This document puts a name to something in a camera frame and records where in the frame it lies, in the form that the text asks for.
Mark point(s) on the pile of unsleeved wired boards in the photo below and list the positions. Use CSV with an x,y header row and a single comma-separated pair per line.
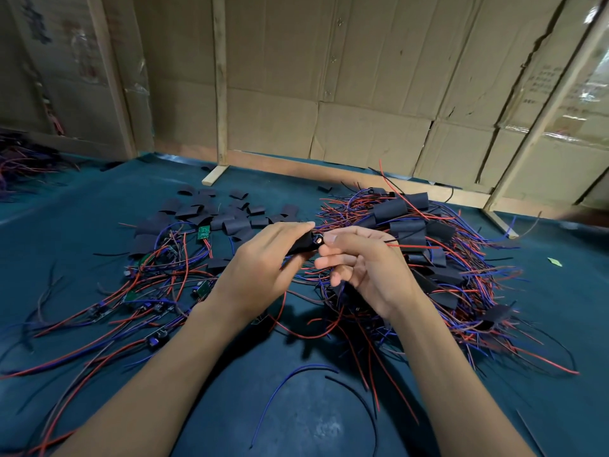
x,y
95,309

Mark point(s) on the person's right forearm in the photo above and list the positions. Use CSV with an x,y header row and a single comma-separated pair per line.
x,y
457,395

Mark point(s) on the pile of sleeved wired boards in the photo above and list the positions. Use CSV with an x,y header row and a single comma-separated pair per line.
x,y
409,204

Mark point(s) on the thin wooden post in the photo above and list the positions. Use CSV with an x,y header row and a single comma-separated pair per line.
x,y
220,81

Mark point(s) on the person's right hand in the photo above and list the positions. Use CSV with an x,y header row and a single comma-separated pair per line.
x,y
376,271

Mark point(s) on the black sleeve piece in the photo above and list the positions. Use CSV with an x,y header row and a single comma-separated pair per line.
x,y
306,242

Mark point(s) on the person's left forearm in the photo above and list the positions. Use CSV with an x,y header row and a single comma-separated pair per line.
x,y
143,395

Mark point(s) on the pale slanted wooden post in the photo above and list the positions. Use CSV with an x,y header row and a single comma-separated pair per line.
x,y
542,114

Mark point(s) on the pile of black sleeve pieces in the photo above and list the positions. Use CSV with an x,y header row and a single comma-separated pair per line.
x,y
236,226

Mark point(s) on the person's left hand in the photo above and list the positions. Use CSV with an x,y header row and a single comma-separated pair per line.
x,y
252,276

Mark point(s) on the clear plastic sheet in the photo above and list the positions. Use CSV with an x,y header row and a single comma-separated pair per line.
x,y
590,90

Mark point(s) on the wide wooden post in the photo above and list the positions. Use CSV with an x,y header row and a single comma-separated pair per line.
x,y
109,76

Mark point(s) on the wooden ledge board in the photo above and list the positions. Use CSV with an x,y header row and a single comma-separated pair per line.
x,y
285,166

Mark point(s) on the small green scrap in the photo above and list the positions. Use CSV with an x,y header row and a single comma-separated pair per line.
x,y
555,261

